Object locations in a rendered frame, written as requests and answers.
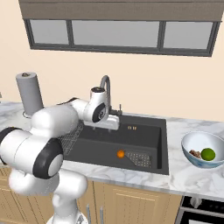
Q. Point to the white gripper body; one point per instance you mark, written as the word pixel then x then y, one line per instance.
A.
pixel 112 122

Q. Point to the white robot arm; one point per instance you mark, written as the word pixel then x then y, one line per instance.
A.
pixel 43 140

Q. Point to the dark grey sink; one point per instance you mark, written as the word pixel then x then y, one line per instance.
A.
pixel 140 140

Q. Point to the grey sink drain grate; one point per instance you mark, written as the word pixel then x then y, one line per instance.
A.
pixel 139 159

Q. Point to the white and blue bowl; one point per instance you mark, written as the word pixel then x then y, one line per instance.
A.
pixel 201 143

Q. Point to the orange round fruit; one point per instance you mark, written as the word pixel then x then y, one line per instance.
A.
pixel 120 154

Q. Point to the grey curved tap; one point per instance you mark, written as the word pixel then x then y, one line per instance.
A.
pixel 107 83

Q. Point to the wooden cupboard door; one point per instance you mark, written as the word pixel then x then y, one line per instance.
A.
pixel 14 204
pixel 90 198
pixel 137 204

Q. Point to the grey paper towel roll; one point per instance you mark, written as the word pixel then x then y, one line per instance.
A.
pixel 29 93

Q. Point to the brown lumpy food piece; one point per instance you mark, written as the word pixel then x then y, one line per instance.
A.
pixel 194 153

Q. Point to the dark framed window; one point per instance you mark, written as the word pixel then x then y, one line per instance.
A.
pixel 116 33

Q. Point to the green round lime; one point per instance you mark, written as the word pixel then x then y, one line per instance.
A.
pixel 208 154

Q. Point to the brown window blind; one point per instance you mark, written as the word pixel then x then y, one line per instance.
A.
pixel 116 10

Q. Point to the grey oven knob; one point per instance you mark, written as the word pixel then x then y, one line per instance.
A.
pixel 195 201

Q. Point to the black and grey oven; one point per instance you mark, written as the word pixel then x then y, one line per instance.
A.
pixel 204 213

